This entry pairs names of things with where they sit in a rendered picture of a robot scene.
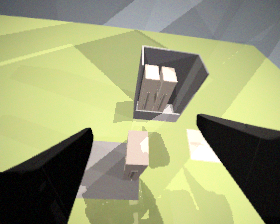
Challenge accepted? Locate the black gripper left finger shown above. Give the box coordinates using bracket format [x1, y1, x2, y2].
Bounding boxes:
[0, 127, 94, 224]

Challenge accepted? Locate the grey open-top bin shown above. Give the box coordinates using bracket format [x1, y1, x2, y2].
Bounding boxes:
[133, 45, 209, 122]

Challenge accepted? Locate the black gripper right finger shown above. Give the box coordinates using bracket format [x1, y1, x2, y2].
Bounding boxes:
[196, 114, 280, 224]

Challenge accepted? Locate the grey rectangular box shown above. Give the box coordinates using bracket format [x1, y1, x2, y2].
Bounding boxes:
[123, 130, 149, 181]

